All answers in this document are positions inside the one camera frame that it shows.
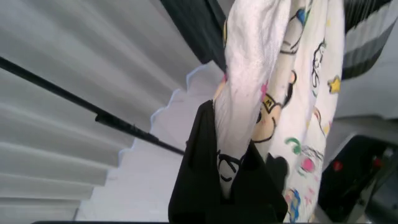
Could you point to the white laundry basket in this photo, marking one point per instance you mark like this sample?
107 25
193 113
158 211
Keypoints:
363 46

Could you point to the cream printed garment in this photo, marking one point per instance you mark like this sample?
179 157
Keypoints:
248 77

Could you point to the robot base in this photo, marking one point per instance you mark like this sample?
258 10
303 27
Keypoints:
351 174

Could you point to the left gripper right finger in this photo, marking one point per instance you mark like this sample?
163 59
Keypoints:
255 193

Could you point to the black clothes rack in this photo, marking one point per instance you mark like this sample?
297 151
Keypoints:
118 123

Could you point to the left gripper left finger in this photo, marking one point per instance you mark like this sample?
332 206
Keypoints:
196 186

